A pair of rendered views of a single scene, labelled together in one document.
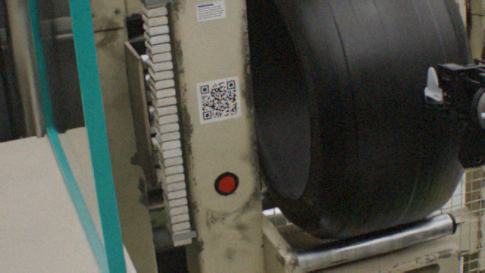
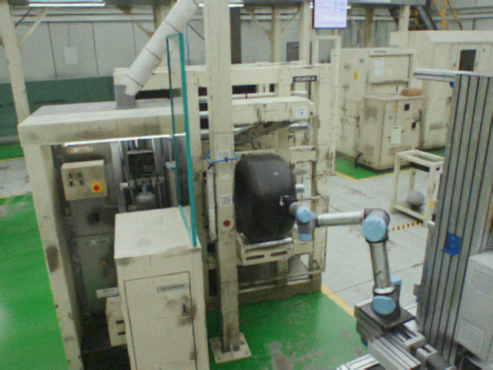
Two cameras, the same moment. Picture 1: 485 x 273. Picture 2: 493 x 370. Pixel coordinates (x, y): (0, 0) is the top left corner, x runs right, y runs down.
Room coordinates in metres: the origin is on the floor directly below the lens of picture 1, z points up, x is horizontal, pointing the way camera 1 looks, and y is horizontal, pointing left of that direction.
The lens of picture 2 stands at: (-0.93, -0.14, 2.19)
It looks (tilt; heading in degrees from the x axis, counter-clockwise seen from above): 20 degrees down; 2
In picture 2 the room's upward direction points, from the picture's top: 1 degrees counter-clockwise
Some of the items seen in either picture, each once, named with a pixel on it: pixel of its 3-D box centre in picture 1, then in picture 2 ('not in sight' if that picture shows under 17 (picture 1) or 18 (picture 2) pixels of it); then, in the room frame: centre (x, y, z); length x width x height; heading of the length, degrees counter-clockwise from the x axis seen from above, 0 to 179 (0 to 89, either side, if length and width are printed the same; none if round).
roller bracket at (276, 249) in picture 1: (258, 233); (236, 238); (1.69, -0.01, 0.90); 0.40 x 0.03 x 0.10; 16
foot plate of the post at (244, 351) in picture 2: not in sight; (229, 345); (1.65, 0.05, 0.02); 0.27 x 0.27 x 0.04; 16
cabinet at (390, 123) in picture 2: not in sight; (390, 132); (6.30, -2.51, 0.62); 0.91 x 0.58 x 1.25; 117
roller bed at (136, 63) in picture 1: (180, 105); (217, 200); (2.04, 0.13, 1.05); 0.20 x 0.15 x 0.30; 106
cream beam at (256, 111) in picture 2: not in sight; (263, 110); (2.06, -0.22, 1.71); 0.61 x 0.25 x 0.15; 106
